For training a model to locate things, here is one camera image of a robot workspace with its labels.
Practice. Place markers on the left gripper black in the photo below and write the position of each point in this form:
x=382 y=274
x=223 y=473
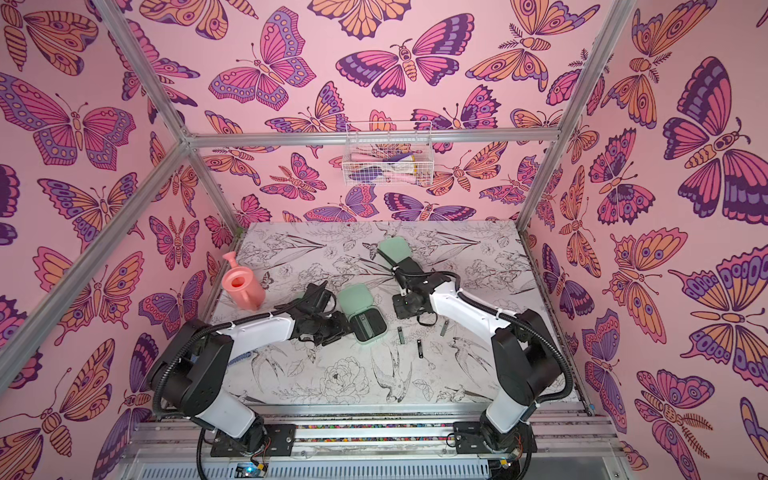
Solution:
x=341 y=328

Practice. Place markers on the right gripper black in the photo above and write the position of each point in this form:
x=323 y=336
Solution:
x=405 y=274

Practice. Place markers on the green case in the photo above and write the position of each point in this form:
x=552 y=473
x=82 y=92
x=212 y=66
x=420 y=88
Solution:
x=364 y=319
x=394 y=250

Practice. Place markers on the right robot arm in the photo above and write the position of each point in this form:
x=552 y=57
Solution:
x=531 y=369

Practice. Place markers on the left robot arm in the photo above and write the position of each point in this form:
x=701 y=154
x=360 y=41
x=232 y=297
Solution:
x=187 y=379

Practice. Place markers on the pink watering can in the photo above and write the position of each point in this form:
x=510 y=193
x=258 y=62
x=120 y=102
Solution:
x=240 y=283

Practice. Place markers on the blue dotted work glove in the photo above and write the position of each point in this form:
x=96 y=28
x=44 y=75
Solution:
x=240 y=358

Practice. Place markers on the green circuit board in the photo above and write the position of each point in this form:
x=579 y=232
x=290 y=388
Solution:
x=251 y=470

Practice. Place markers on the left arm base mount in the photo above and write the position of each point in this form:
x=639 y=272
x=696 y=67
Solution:
x=272 y=440

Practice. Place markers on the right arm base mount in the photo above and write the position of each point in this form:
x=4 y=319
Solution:
x=475 y=437

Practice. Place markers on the white wire wall basket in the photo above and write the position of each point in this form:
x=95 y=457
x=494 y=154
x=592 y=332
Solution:
x=389 y=153

